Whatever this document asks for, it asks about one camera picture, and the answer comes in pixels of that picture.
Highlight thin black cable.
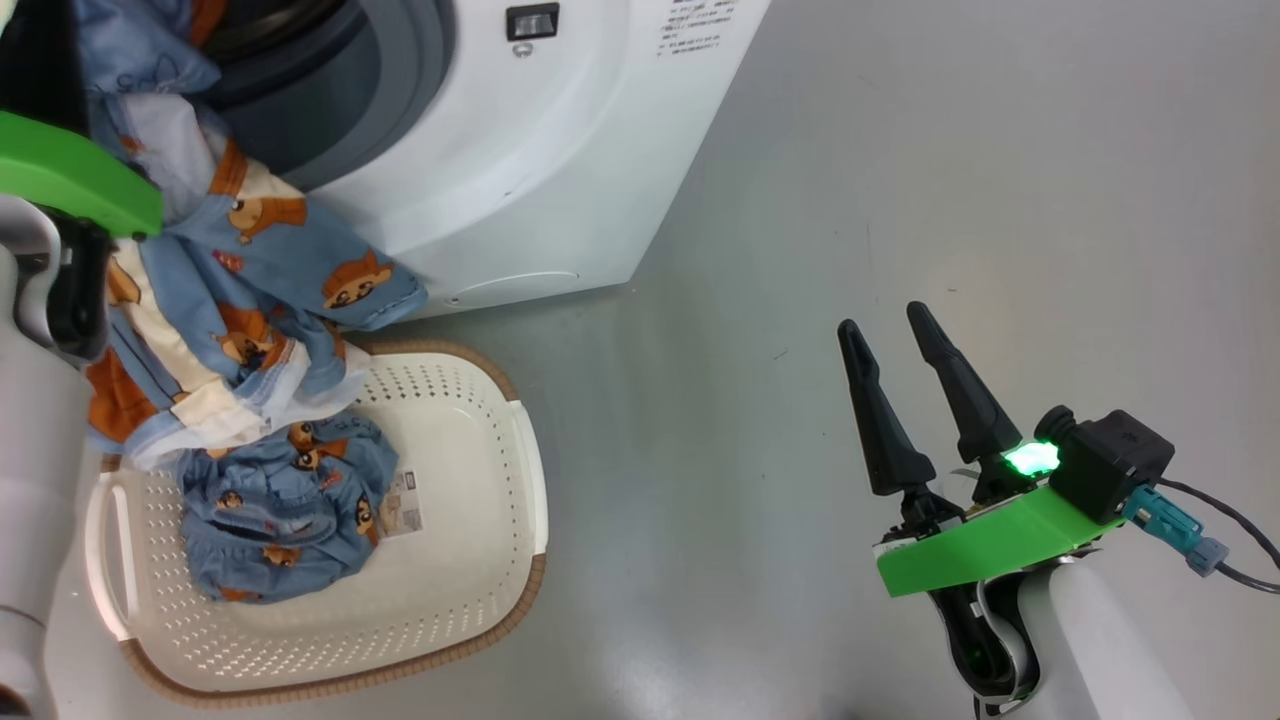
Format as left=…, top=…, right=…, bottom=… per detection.
left=1155, top=478, right=1280, bottom=596

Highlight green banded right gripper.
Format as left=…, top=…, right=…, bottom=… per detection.
left=838, top=302, right=1126, bottom=599

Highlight paper label in basket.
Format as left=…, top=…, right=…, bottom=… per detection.
left=380, top=470, right=424, bottom=538

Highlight blue bear print pajama pants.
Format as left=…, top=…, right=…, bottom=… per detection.
left=178, top=415, right=399, bottom=604

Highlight cream blue bear pajama top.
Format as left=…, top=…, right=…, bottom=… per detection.
left=75, top=0, right=429, bottom=471

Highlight white washing machine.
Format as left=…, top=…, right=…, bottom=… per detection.
left=190, top=0, right=773, bottom=321

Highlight cream perforated laundry basket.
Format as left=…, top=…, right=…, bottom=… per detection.
left=85, top=340, right=549, bottom=709

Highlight teal cable connector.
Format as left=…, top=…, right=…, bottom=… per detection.
left=1122, top=485, right=1229, bottom=578

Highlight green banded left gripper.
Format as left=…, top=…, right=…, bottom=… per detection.
left=0, top=110, right=164, bottom=361

